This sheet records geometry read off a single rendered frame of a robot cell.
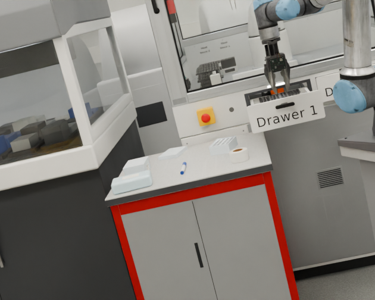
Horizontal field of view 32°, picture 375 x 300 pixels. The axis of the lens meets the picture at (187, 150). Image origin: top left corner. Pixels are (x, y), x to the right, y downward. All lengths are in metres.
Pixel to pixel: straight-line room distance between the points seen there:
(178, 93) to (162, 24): 0.31
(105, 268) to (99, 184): 0.39
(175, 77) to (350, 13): 1.02
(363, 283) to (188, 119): 1.06
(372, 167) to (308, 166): 0.69
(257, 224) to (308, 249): 0.73
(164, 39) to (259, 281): 1.11
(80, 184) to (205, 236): 0.69
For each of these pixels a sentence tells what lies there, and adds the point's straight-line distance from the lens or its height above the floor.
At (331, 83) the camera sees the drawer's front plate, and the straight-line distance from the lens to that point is 2.88.
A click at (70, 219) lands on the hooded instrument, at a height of 0.59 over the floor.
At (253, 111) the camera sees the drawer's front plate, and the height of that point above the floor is 0.91.
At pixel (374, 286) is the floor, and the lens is 3.00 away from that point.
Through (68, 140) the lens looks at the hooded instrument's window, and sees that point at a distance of 2.74.
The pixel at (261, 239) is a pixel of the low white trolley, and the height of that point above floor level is 0.48.
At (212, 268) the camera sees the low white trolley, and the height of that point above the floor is 0.41.
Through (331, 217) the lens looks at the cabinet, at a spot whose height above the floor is 0.28.
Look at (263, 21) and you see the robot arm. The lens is 2.44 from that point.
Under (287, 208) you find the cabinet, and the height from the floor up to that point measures 0.37.
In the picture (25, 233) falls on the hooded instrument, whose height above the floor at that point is 0.58.
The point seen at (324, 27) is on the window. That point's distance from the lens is 2.89.
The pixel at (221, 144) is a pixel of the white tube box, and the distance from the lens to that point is 2.62.
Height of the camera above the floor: 1.36
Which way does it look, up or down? 12 degrees down
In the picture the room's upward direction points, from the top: 14 degrees counter-clockwise
